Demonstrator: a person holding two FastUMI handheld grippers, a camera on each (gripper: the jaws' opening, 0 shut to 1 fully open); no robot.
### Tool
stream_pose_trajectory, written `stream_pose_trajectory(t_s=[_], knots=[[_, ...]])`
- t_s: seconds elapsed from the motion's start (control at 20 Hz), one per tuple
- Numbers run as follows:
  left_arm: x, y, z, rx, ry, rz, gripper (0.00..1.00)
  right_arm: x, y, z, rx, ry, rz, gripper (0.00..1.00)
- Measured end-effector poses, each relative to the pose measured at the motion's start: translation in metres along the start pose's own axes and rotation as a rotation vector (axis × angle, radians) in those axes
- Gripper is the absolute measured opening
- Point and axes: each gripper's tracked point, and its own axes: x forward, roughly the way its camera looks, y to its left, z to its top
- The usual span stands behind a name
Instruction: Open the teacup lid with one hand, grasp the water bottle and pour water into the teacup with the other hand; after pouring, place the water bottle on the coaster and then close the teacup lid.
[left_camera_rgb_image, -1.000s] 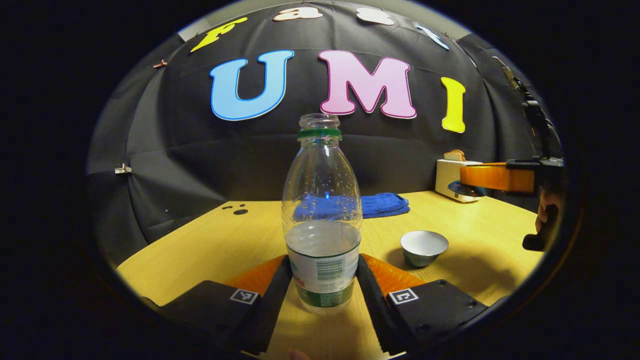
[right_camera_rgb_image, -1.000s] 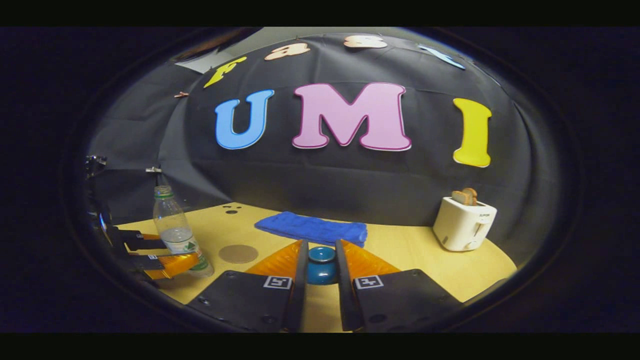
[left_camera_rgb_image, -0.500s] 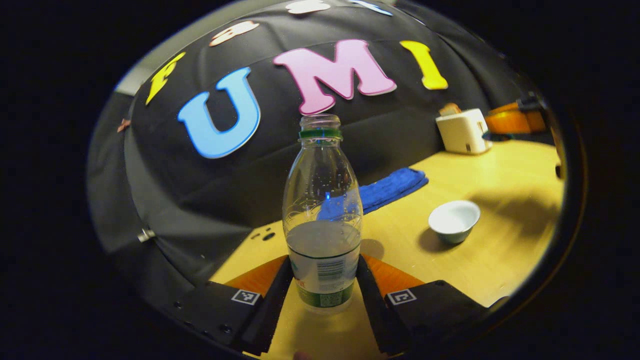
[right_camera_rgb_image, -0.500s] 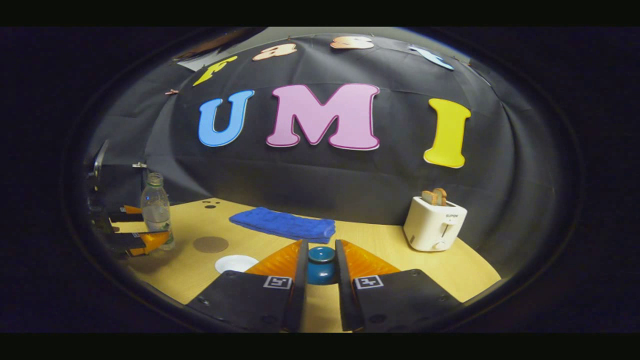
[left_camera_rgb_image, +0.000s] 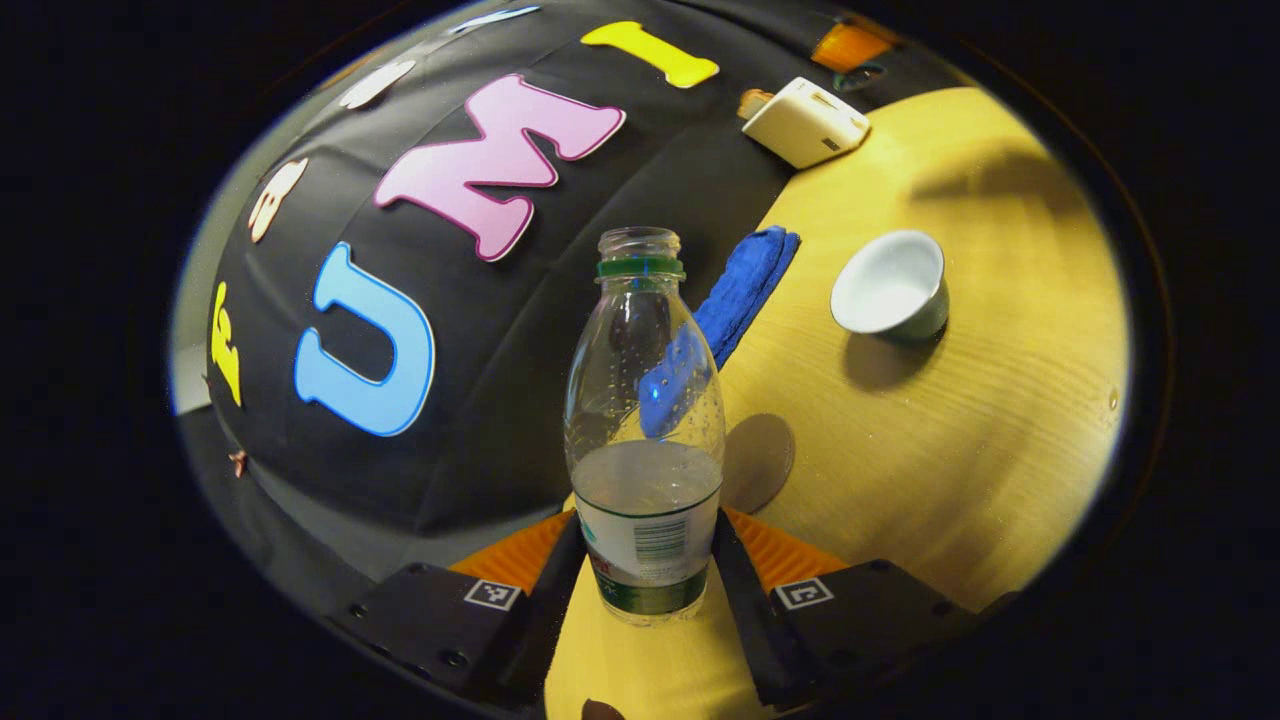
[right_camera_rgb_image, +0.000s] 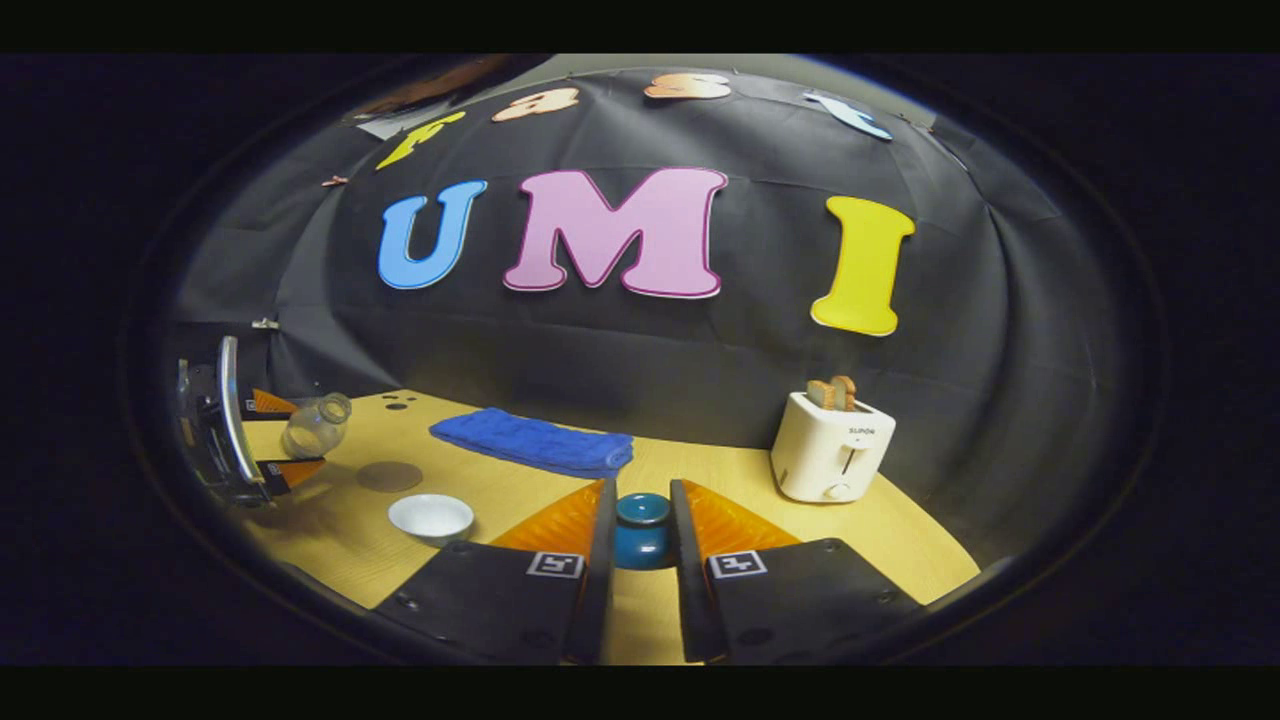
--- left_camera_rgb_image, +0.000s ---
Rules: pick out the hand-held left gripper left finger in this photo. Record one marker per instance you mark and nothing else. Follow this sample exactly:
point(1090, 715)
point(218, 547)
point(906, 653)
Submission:
point(555, 610)

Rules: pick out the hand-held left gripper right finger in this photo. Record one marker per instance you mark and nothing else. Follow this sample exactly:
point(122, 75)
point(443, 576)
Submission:
point(745, 610)

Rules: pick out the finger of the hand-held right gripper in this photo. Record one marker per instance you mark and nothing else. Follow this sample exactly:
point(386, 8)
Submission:
point(848, 45)

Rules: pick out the clear plastic water bottle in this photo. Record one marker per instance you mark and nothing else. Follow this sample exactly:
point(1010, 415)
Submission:
point(645, 560)

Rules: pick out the round brown coaster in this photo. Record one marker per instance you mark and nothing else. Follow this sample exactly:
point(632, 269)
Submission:
point(760, 460)

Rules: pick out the pale ceramic teacup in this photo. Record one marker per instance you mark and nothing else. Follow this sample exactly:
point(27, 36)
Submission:
point(885, 285)

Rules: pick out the white toaster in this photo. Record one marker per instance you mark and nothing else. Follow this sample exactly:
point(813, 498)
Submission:
point(805, 125)

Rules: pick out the toast slice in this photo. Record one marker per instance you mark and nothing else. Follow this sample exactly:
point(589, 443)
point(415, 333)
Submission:
point(752, 102)

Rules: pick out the black backdrop cloth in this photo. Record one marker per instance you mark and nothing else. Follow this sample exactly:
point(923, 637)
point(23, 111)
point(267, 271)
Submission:
point(500, 400)

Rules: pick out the blue folded towel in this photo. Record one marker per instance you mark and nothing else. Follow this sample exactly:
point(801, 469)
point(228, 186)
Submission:
point(750, 285)

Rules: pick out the copper backdrop clip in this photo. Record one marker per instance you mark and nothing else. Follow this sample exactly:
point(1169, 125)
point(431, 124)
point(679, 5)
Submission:
point(238, 462)

